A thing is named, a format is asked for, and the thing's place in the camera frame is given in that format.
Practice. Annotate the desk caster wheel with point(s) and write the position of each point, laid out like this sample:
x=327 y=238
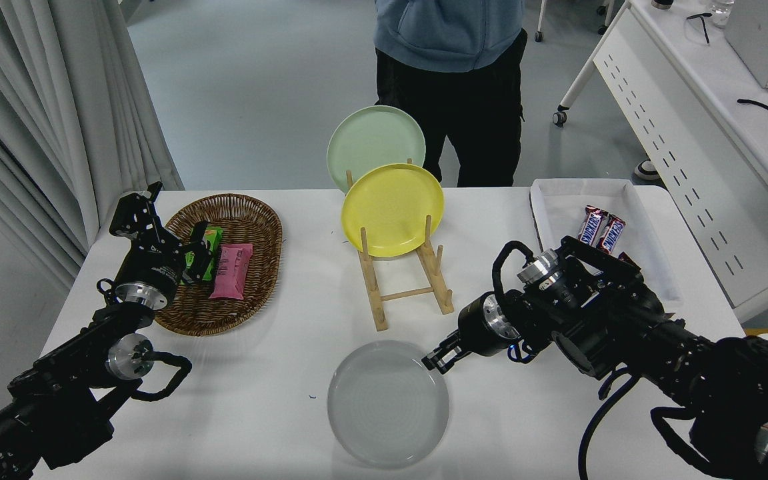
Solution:
x=560 y=118

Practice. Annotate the white tray with brown base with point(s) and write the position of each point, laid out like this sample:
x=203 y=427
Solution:
x=557 y=200

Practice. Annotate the grey plate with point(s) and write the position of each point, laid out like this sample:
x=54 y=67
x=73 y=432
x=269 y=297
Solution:
x=387 y=406

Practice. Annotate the small dark round object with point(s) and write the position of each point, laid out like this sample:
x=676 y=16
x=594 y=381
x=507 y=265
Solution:
x=662 y=3

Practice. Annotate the wooden plate rack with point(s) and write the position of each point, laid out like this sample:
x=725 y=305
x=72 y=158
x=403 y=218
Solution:
x=374 y=300

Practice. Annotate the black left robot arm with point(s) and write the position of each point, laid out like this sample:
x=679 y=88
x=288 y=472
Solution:
x=57 y=386

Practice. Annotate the grey curtain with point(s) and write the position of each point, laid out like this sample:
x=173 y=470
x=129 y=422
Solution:
x=24 y=100

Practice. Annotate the silver laptop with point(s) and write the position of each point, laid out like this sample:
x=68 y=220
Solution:
x=757 y=33

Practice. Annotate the white leg with caster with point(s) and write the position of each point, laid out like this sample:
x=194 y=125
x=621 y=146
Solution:
x=541 y=20

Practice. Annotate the person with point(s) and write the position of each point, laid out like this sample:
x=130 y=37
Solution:
x=457 y=100

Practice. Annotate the white and black shoe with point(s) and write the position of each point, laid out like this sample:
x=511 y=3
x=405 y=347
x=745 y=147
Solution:
x=647 y=170

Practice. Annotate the green snack bar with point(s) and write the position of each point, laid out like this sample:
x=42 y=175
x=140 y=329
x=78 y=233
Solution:
x=216 y=234

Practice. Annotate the pink snack bar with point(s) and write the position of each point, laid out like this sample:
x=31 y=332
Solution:
x=230 y=273

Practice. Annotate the clear bottle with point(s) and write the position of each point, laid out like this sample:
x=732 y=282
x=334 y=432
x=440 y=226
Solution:
x=722 y=10

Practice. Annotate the brown wicker basket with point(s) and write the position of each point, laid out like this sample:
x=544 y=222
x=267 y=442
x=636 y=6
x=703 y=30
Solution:
x=250 y=220

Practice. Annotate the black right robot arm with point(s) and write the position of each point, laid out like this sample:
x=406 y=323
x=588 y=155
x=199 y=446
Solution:
x=624 y=320

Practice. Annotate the yellow plate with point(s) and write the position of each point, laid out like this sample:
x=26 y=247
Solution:
x=390 y=206

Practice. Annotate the pale green plate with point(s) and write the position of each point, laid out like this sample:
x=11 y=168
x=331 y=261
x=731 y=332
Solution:
x=374 y=143

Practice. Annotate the white perforated side desk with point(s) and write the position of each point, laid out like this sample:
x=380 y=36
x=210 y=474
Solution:
x=690 y=80

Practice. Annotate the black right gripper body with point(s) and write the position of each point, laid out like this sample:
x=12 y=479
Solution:
x=476 y=332

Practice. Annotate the black glasses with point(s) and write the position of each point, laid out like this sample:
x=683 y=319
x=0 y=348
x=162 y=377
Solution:
x=705 y=26

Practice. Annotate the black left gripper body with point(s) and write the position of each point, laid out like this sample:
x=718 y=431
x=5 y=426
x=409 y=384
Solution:
x=152 y=270

